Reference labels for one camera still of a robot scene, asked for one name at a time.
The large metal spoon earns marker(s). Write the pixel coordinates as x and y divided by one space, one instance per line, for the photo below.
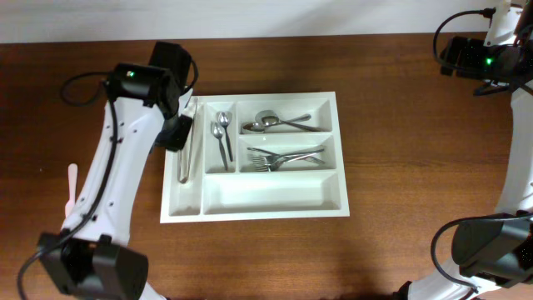
256 128

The white plastic knife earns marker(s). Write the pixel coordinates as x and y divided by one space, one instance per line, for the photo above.
72 172

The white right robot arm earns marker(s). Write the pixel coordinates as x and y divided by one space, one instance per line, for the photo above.
476 255

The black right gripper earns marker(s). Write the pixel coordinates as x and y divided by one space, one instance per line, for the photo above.
473 48

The white cutlery tray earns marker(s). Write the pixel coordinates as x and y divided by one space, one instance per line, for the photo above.
295 190

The long metal tongs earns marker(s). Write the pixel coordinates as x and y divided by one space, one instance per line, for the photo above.
185 155

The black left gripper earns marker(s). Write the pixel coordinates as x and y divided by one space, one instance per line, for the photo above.
178 140

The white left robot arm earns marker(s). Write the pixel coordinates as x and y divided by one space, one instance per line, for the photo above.
147 106

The metal fork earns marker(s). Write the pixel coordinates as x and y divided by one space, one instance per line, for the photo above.
309 159
313 151
270 163

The small metal teaspoon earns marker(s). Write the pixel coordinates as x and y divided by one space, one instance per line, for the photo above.
224 119
217 132

